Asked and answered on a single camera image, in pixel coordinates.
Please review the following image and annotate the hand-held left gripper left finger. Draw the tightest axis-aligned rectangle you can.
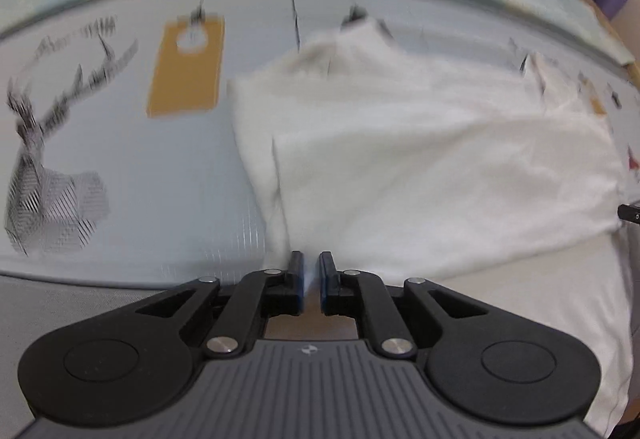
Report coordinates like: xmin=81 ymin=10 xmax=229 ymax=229
xmin=134 ymin=250 xmax=306 ymax=358

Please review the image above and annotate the grey bed sheet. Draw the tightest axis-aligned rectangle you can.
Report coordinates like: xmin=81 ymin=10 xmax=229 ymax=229
xmin=0 ymin=269 xmax=226 ymax=370

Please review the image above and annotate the wooden bed rail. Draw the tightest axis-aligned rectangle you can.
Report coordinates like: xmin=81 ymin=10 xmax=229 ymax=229
xmin=542 ymin=0 xmax=640 ymax=87

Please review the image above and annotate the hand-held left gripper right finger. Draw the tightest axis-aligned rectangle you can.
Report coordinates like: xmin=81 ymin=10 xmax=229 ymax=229
xmin=318 ymin=250 xmax=490 ymax=358

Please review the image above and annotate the light blue printed bed mat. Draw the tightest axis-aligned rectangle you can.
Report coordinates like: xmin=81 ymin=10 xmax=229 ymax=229
xmin=0 ymin=0 xmax=640 ymax=291

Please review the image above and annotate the white t-shirt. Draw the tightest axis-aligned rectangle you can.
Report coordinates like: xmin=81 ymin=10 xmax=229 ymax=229
xmin=227 ymin=16 xmax=640 ymax=437

